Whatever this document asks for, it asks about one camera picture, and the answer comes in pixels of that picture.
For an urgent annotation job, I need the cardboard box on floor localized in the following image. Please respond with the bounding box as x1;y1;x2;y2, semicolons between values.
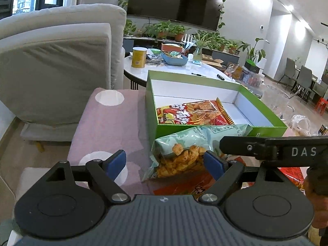
202;55;223;68

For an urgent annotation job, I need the blue snack tray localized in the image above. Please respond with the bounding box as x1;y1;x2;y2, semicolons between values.
161;52;188;66

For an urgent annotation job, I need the person's right hand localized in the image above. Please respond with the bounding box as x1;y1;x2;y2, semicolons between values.
304;177;328;229

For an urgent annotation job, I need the beige armchair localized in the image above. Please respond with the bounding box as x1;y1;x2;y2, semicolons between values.
1;3;126;142

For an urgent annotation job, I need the wall television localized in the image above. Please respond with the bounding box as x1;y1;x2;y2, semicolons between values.
127;0;223;31

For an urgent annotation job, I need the glass mug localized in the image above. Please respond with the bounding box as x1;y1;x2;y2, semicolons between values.
261;85;295;123

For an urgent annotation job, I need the grey dining chair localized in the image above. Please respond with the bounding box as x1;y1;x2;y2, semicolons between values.
292;66;312;103

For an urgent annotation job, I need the light green snack bag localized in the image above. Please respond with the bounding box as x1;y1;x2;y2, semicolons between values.
142;124;252;181

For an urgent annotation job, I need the green cardboard box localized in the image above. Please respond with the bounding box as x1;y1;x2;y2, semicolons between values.
146;71;287;143

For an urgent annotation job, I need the white oval coffee table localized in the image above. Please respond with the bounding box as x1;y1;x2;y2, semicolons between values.
124;57;236;90

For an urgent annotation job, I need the drink can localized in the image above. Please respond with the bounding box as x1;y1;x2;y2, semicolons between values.
318;124;328;136

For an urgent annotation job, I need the yellow red snack bag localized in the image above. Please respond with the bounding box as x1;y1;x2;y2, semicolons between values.
156;98;234;125

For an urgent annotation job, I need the clear plastic bag of food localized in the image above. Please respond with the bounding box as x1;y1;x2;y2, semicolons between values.
288;114;318;137

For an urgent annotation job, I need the tall potted leafy plant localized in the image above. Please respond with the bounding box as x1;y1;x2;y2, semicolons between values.
238;38;266;73

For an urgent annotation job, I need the yellow canister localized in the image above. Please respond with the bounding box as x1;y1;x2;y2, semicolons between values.
132;47;147;68

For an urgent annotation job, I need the glass vase with plant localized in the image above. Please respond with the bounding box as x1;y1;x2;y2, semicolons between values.
192;33;208;63

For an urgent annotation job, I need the pink dotted tablecloth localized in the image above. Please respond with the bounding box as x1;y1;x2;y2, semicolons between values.
68;88;157;196

